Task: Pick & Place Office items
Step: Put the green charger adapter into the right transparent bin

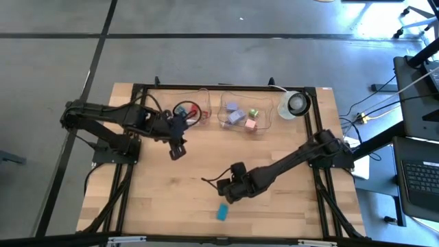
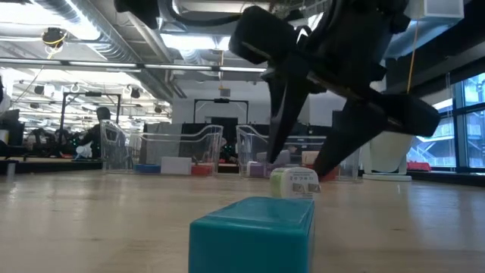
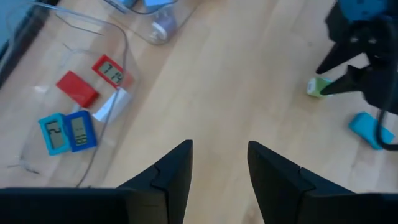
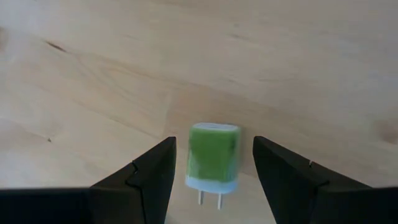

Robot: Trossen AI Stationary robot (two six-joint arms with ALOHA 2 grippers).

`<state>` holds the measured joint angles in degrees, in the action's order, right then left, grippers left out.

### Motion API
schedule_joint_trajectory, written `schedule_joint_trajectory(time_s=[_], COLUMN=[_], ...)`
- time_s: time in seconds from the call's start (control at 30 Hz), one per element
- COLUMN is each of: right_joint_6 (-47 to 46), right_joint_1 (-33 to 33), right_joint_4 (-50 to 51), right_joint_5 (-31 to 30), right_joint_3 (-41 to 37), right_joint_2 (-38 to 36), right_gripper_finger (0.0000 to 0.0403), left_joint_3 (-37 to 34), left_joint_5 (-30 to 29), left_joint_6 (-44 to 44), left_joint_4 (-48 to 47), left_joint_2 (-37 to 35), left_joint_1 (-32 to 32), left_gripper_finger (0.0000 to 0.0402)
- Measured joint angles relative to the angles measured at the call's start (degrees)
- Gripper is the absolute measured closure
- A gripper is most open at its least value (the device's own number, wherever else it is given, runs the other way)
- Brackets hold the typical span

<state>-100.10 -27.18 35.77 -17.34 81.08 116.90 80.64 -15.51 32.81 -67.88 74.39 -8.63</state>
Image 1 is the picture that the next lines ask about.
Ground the white paper sheet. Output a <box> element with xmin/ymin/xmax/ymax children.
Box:
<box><xmin>344</xmin><ymin>136</ymin><xmax>370</xmax><ymax>180</ymax></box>

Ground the white room cable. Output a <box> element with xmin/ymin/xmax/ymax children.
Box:
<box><xmin>361</xmin><ymin>67</ymin><xmax>439</xmax><ymax>114</ymax></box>

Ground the black keyboard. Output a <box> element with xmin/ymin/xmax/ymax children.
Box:
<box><xmin>401</xmin><ymin>159</ymin><xmax>439</xmax><ymax>213</ymax></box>

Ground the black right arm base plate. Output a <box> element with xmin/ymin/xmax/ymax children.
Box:
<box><xmin>306</xmin><ymin>141</ymin><xmax>355</xmax><ymax>169</ymax></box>

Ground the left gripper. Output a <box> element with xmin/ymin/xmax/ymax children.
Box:
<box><xmin>150</xmin><ymin>110</ymin><xmax>189</xmax><ymax>161</ymax></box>

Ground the clear plastic bin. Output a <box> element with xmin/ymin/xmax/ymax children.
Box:
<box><xmin>156</xmin><ymin>88</ymin><xmax>213</xmax><ymax>126</ymax></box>
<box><xmin>217</xmin><ymin>87</ymin><xmax>279</xmax><ymax>134</ymax></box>

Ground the grey blue floor stand leg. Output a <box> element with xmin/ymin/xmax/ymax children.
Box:
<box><xmin>0</xmin><ymin>150</ymin><xmax>27</xmax><ymax>165</ymax></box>

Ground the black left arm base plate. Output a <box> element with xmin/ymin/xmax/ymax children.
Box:
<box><xmin>91</xmin><ymin>135</ymin><xmax>142</xmax><ymax>165</ymax></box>

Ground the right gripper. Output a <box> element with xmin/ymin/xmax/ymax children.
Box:
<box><xmin>216</xmin><ymin>163</ymin><xmax>265</xmax><ymax>205</ymax></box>

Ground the white office chair base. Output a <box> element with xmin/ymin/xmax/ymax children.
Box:
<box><xmin>393</xmin><ymin>5</ymin><xmax>439</xmax><ymax>39</ymax></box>

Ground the black aluminium table frame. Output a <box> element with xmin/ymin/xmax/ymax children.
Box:
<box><xmin>0</xmin><ymin>77</ymin><xmax>439</xmax><ymax>247</ymax></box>

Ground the dark grey side desk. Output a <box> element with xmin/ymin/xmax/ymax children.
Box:
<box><xmin>353</xmin><ymin>44</ymin><xmax>439</xmax><ymax>227</ymax></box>

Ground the plain teal small box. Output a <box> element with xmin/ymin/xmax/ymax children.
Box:
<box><xmin>215</xmin><ymin>203</ymin><xmax>230</xmax><ymax>222</ymax></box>

